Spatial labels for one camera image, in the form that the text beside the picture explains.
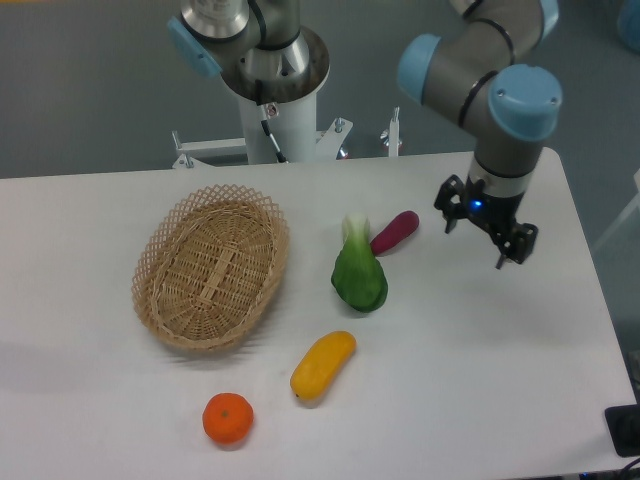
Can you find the green bok choy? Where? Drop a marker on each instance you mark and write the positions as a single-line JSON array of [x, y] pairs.
[[358, 276]]

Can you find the woven wicker basket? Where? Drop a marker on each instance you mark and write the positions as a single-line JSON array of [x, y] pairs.
[[211, 268]]

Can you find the orange tangerine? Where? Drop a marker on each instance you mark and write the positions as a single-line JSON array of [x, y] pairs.
[[227, 418]]

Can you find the blue object top right corner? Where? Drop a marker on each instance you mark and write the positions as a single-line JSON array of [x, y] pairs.
[[628, 24]]

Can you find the black device at table edge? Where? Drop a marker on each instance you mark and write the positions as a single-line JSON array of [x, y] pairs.
[[623, 426]]

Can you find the white frame at right edge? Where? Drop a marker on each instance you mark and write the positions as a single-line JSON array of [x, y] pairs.
[[626, 216]]

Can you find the purple sweet potato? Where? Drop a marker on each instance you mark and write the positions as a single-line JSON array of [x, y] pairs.
[[397, 230]]

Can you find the yellow mango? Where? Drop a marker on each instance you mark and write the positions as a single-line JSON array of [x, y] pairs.
[[319, 367]]

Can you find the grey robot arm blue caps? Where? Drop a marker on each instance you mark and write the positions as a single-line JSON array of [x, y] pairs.
[[477, 81]]

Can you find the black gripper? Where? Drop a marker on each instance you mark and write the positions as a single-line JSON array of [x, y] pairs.
[[494, 215]]

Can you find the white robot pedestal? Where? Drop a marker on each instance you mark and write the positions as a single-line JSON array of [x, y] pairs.
[[276, 93]]

